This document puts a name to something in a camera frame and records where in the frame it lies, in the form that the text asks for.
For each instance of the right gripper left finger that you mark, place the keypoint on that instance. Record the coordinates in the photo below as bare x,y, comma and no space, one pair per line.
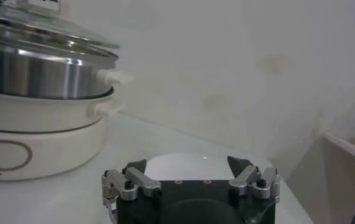
141,179

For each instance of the white round plate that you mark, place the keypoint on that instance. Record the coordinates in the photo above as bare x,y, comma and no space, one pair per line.
189,167

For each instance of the stainless steel steamer basket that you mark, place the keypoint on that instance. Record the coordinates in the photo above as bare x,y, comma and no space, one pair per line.
43,76

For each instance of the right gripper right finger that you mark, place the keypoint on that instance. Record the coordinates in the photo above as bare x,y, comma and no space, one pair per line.
244,179

